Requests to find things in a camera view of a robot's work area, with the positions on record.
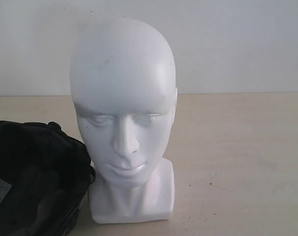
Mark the black helmet with tinted visor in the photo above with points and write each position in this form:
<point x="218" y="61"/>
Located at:
<point x="44" y="177"/>

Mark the white mannequin head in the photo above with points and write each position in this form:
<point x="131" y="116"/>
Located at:
<point x="123" y="87"/>

